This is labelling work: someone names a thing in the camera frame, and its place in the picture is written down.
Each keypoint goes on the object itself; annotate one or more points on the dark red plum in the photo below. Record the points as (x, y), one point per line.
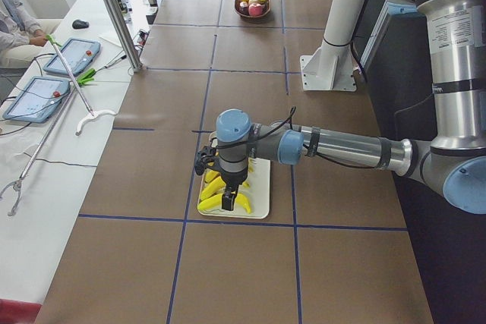
(243, 7)

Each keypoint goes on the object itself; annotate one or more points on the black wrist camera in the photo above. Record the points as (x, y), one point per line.
(206, 158)

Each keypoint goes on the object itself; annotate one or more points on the aluminium frame post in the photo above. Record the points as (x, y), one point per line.
(124, 36)

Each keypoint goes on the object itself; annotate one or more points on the pale green bear tray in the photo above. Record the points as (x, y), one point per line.
(256, 188)

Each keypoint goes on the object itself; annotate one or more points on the brown wicker basket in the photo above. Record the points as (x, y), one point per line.
(267, 4)

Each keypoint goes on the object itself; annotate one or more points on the silver reach grabber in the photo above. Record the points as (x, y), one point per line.
(16, 185)

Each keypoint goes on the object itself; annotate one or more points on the seated person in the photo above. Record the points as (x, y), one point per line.
(22, 35)

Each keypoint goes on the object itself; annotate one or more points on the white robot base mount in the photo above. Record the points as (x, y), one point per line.
(330, 68)

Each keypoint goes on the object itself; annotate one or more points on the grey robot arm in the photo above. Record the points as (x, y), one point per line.
(452, 164)

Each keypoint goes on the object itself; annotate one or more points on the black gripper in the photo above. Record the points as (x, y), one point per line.
(234, 179)

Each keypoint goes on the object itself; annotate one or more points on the black computer mouse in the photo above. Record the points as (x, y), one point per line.
(80, 24)

